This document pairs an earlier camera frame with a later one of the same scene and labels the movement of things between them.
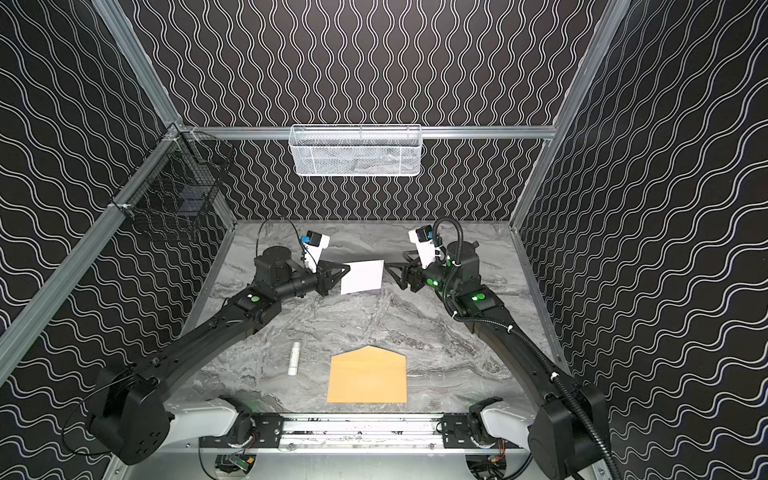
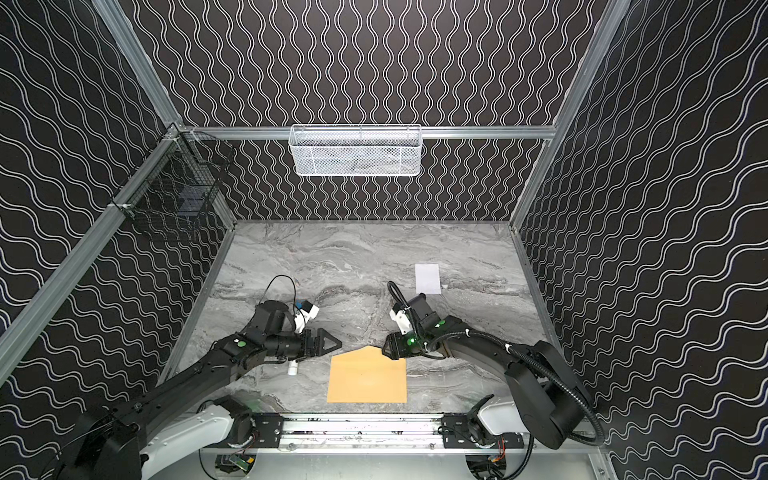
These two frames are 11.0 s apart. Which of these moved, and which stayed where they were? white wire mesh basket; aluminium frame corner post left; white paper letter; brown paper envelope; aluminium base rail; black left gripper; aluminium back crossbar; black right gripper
Moved: black right gripper; white paper letter; black left gripper
Stayed: aluminium base rail; aluminium frame corner post left; white wire mesh basket; aluminium back crossbar; brown paper envelope
